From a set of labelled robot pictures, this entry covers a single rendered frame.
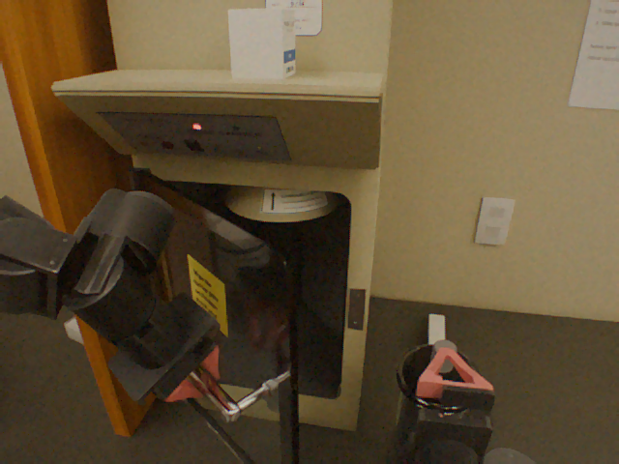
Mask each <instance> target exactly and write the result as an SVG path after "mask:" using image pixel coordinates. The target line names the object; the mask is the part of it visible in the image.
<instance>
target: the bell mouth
mask: <svg viewBox="0 0 619 464"><path fill-rule="evenodd" d="M342 199H343V197H342V194H341V193H339V192H331V191H319V190H305V189H293V188H266V187H253V186H239V185H230V187H229V190H228V192H227V195H226V197H225V204H226V206H227V207H228V208H229V209H230V210H231V211H232V212H234V213H235V214H237V215H239V216H242V217H244V218H250V219H254V220H260V221H268V222H295V221H303V220H309V219H314V218H320V217H323V216H325V215H328V214H330V213H331V212H332V211H334V210H335V209H336V208H338V207H339V206H340V204H341V203H342Z"/></svg>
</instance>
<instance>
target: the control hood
mask: <svg viewBox="0 0 619 464"><path fill-rule="evenodd" d="M51 89H52V92H53V93H54V94H55V96H56V97H57V98H58V99H59V100H60V101H61V102H63V103H64V104H65V105H66V106H67V107H68V108H69V109H70V110H71V111H73V112H74V113H75V114H76V115H77V116H78V117H79V118H80V119H81V120H83V121H84V122H85V123H86V124H87V125H88V126H89V127H90V128H91V129H92V130H94V131H95V132H96V133H97V134H98V135H99V136H100V137H101V138H103V139H104V140H105V141H106V142H107V143H108V144H109V145H110V146H111V147H112V148H114V149H115V150H116V151H117V152H118V153H119V154H122V155H138V156H157V157H175V158H193V159H210V160H243V161H260V162H276V163H292V164H307V165H322V166H336V167H351V168H365V169H376V167H379V164H380V154H381V141H382V128H383V115H384V114H385V111H386V108H385V105H384V102H385V89H386V76H384V73H374V72H313V71H295V73H294V74H292V75H290V76H289V77H287V78H285V79H247V78H232V73H231V70H115V71H110V72H101V73H96V74H91V75H86V76H82V77H77V78H72V79H67V80H62V81H57V82H53V85H52V86H51ZM97 112H131V113H173V114H207V115H237V116H263V117H277V120H278V123H279V126H280V130H281V133H282V136H283V138H284V141H285V144H286V147H287V150H288V152H289V155H290V157H291V160H292V161H287V160H271V159H238V158H221V157H203V156H185V155H167V154H147V153H138V152H137V151H136V150H135V149H134V148H133V147H132V146H131V145H130V144H129V143H128V142H127V141H126V140H125V139H124V138H123V137H122V136H121V135H120V134H119V133H118V132H117V131H116V130H114V129H113V128H112V127H111V126H110V125H109V124H108V123H107V122H106V121H105V120H104V119H103V118H102V117H101V116H100V115H99V114H98V113H97Z"/></svg>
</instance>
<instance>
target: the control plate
mask: <svg viewBox="0 0 619 464"><path fill-rule="evenodd" d="M97 113H98V114H99V115H100V116H101V117H102V118H103V119H104V120H105V121H106V122H107V123H108V124H109V125H110V126H111V127H112V128H113V129H114V130H115V131H117V132H118V133H119V134H120V135H121V136H122V137H123V138H124V139H125V140H126V141H127V142H128V143H129V144H130V145H131V146H132V147H133V148H134V149H135V150H136V151H137V152H138V153H147V154H167V155H185V156H203V157H221V158H238V159H256V160H287V161H292V160H291V157H290V155H289V152H288V150H287V147H286V144H285V141H284V138H283V136H282V133H281V130H280V126H279V123H278V120H277V117H263V116H237V115H207V114H173V113H131V112H97ZM192 124H198V125H200V126H201V127H202V130H196V129H194V128H193V127H192ZM234 125H235V126H239V127H241V128H242V130H241V131H235V130H233V129H232V128H231V127H232V126H234ZM184 139H185V140H197V142H198V143H199V144H200V146H201V147H202V148H203V150H204V152H196V151H191V149H190V148H189V147H188V145H187V144H186V143H185V142H184ZM140 141H145V142H147V143H148V144H149V145H148V146H144V145H141V144H140V143H139V142H140ZM163 141H168V142H171V143H172V144H173V145H174V148H173V149H165V148H164V147H163V146H162V142H163ZM213 144H220V145H221V148H219V149H218V150H215V147H214V146H213ZM234 145H240V146H242V149H240V150H239V152H237V151H235V148H234ZM255 146H261V147H263V149H264V150H262V151H261V152H260V153H257V152H256V151H257V150H256V149H255Z"/></svg>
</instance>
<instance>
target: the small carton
mask: <svg viewBox="0 0 619 464"><path fill-rule="evenodd" d="M228 27H229V42H230V58H231V73H232V78H247V79H285V78H287V77H289V76H290V75H292V74H294V73H295V11H294V10H288V9H231V10H228Z"/></svg>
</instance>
